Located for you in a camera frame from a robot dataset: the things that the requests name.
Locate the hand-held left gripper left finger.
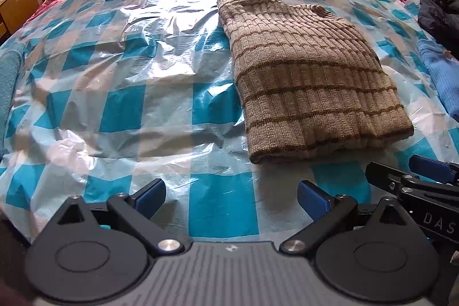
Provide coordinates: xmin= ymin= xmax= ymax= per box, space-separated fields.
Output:
xmin=57 ymin=179 xmax=185 ymax=254

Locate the dark jacket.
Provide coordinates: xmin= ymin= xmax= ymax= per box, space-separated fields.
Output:
xmin=416 ymin=0 xmax=459 ymax=59

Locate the teal cloth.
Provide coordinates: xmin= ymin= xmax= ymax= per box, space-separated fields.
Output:
xmin=0 ymin=48 xmax=24 ymax=152

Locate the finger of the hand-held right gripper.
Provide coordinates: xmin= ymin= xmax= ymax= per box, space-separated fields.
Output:
xmin=409 ymin=154 xmax=459 ymax=185
xmin=365 ymin=162 xmax=419 ymax=198

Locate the light blue knit garment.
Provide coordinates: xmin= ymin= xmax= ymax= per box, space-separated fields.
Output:
xmin=418 ymin=39 xmax=459 ymax=120

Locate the beige striped knit sweater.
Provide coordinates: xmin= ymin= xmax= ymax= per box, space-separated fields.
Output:
xmin=217 ymin=0 xmax=415 ymax=165

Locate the wooden cabinet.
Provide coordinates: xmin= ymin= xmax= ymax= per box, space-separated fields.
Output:
xmin=0 ymin=0 xmax=40 ymax=45

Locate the blue checkered plastic sheet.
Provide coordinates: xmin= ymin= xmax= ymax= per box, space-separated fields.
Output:
xmin=0 ymin=0 xmax=459 ymax=245

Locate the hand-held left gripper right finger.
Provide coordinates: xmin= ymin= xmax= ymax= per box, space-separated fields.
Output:
xmin=280 ymin=180 xmax=409 ymax=254

